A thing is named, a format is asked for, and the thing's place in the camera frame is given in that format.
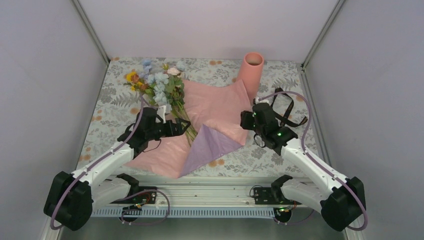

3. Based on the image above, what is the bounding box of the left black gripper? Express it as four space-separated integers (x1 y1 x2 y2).
146 118 190 141

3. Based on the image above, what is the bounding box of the purple pink wrapping paper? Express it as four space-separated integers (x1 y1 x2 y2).
126 80 251 179

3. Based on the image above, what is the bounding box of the black gold-lettered ribbon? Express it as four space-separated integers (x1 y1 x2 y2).
274 93 308 128

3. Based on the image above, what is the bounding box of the purple flower bouquet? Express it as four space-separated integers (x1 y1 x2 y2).
124 59 198 146

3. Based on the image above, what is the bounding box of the pink cylindrical vase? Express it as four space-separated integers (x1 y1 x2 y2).
236 52 265 103

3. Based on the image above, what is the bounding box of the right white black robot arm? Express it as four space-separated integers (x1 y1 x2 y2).
240 102 366 232

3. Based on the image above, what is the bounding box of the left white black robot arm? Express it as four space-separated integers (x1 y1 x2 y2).
43 106 191 231

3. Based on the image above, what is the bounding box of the floral patterned table mat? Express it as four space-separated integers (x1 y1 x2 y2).
78 57 308 178

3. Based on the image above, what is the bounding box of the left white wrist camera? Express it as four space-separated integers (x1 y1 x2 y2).
155 104 172 123

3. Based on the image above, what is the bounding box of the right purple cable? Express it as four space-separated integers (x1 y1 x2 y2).
257 91 369 232

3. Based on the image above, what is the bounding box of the purple cable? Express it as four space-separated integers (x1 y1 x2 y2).
49 96 148 231
257 91 369 232

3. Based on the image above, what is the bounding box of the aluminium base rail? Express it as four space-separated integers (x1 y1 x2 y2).
89 176 315 224

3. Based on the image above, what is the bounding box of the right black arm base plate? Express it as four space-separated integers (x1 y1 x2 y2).
249 185 276 205

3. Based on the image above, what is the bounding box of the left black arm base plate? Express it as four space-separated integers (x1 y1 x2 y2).
112 186 158 205

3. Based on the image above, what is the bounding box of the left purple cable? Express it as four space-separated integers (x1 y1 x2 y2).
49 96 148 231

